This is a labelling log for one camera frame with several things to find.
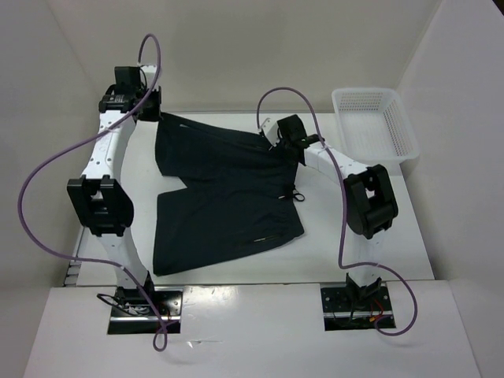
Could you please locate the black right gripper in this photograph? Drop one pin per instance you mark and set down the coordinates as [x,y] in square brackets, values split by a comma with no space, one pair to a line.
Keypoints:
[280,136]

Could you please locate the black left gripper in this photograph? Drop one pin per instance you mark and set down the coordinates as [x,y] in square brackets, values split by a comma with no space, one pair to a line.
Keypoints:
[156,114]

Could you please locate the dark navy shorts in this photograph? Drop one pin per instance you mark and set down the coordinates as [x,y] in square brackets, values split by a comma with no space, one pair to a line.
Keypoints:
[238,198]

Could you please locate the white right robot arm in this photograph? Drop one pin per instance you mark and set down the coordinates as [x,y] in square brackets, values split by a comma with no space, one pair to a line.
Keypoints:
[369,203]

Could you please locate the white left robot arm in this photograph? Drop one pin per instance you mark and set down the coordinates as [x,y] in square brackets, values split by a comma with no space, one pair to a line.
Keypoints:
[100,202]

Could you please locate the white perforated plastic basket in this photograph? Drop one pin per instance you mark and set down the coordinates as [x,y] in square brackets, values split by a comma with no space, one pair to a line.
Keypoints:
[373,125]

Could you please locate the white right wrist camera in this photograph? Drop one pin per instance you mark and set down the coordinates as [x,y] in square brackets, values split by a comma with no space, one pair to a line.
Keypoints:
[269,129]

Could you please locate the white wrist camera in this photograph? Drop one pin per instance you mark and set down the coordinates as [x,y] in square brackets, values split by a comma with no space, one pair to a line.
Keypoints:
[149,71]
[269,129]

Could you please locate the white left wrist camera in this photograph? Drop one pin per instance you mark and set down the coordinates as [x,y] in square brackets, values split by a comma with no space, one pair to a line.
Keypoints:
[149,71]

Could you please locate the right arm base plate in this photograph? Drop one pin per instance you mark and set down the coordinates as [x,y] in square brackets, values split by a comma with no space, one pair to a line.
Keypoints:
[341,314]

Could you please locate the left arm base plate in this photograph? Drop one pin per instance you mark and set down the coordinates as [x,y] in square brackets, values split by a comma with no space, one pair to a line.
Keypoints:
[132,316]

